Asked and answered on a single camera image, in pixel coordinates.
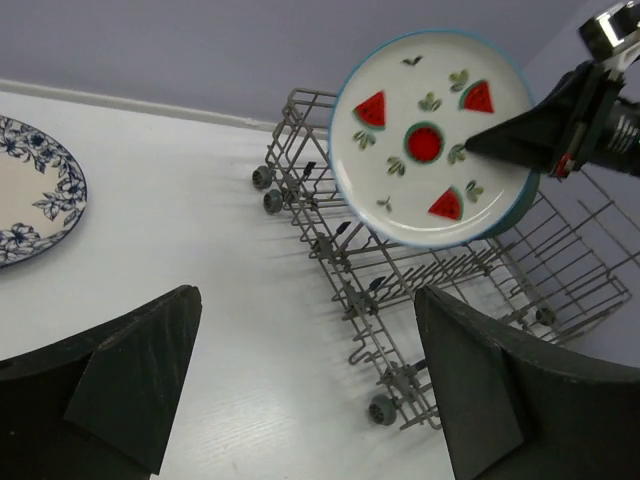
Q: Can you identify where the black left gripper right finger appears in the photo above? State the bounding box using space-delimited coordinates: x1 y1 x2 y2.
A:
414 287 639 479

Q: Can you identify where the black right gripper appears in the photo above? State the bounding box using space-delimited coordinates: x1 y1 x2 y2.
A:
464 62 639 178

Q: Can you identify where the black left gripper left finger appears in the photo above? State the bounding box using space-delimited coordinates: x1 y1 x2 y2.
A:
1 285 202 479

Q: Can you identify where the watermelon pattern plate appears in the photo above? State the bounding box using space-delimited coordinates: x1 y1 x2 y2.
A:
328 29 540 249

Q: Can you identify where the blue floral plate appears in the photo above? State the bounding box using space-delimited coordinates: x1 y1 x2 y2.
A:
1 116 88 268

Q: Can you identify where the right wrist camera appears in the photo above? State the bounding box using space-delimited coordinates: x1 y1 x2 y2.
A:
578 1 639 74

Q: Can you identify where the grey wire dish rack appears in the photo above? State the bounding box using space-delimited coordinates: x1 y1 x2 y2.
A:
252 88 639 428

